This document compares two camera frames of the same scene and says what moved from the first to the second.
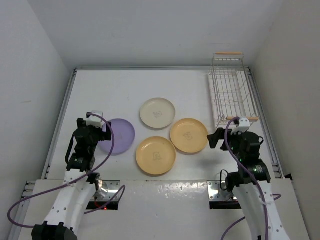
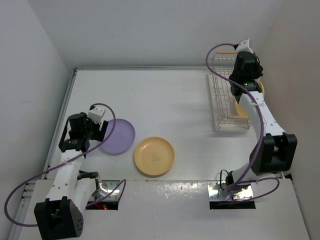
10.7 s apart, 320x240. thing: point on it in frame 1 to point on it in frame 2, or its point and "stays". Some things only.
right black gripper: [213, 139] to [258, 69]
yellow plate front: [155, 155] stays
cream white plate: [157, 112] to [240, 111]
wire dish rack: [232, 93] stays
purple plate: [124, 135] stays
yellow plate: [189, 135] to [262, 87]
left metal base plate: [109, 188] stays
